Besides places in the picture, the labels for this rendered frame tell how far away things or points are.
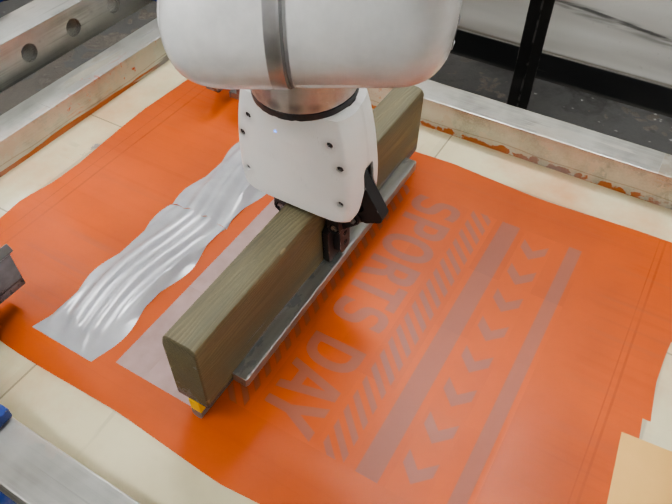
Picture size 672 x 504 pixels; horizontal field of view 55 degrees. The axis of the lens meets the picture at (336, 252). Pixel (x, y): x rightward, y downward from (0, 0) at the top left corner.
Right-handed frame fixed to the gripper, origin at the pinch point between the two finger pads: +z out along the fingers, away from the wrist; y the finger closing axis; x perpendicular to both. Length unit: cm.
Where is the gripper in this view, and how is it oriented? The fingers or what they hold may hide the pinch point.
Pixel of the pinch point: (316, 227)
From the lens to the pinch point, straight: 56.1
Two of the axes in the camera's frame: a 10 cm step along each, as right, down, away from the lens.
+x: 5.0, -6.8, 5.3
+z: 0.3, 6.2, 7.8
